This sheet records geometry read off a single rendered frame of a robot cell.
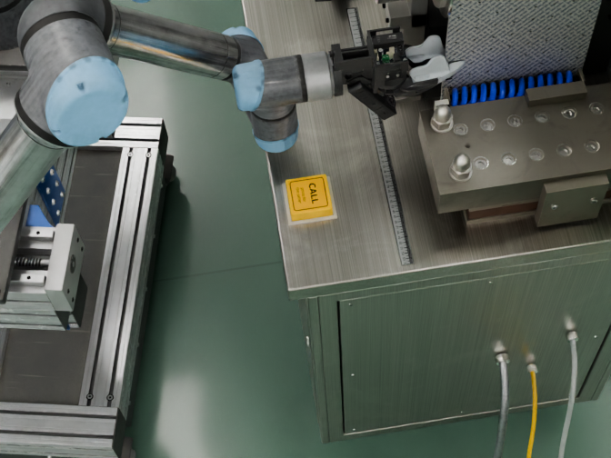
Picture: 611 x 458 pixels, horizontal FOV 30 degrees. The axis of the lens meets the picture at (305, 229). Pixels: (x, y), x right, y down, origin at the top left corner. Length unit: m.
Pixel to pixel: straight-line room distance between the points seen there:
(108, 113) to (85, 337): 1.11
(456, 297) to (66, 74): 0.80
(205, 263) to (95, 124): 1.34
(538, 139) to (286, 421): 1.13
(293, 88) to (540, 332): 0.75
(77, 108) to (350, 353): 0.81
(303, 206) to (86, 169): 1.05
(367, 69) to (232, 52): 0.24
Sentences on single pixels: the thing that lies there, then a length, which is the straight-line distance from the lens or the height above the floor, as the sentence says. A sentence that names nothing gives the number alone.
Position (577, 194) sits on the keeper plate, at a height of 1.00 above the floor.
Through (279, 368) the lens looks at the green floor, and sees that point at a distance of 2.76.
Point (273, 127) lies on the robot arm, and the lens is 1.84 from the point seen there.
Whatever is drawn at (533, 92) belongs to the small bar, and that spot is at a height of 1.05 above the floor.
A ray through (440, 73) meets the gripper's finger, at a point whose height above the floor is 1.10.
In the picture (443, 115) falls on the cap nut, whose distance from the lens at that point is 1.81.
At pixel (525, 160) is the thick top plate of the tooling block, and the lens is 1.83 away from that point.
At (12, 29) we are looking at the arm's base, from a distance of 2.28.
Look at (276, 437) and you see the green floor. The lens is 2.71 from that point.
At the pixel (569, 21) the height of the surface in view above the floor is 1.16.
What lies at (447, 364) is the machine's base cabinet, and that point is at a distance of 2.28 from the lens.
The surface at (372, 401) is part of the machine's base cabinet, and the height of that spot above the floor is 0.31.
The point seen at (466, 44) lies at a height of 1.14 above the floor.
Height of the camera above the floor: 2.56
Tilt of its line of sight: 61 degrees down
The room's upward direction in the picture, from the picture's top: 5 degrees counter-clockwise
